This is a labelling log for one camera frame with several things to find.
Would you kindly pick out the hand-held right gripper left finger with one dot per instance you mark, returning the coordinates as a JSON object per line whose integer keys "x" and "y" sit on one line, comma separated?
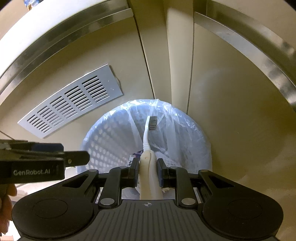
{"x": 136, "y": 172}

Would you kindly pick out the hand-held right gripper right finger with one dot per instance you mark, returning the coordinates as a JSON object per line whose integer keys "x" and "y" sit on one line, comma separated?
{"x": 160, "y": 172}

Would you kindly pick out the trash bin with blue bag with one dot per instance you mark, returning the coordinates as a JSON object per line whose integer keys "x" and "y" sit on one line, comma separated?
{"x": 108, "y": 139}

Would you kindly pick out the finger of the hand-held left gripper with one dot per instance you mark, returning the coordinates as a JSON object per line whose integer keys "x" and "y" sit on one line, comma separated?
{"x": 76, "y": 158}
{"x": 46, "y": 147}

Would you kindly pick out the person's left hand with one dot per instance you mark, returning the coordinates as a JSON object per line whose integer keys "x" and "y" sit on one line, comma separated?
{"x": 5, "y": 213}

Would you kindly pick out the beige corner cabinet panel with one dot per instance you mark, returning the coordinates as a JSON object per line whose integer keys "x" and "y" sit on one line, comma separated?
{"x": 161, "y": 46}

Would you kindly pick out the beige cabinet door with vent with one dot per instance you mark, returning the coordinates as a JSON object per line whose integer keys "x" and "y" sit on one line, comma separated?
{"x": 69, "y": 58}

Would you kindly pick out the silver cabinet vent grille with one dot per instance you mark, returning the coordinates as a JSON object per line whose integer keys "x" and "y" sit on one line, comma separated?
{"x": 74, "y": 99}

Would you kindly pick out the white electric toothbrush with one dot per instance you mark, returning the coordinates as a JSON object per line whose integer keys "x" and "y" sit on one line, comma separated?
{"x": 148, "y": 172}

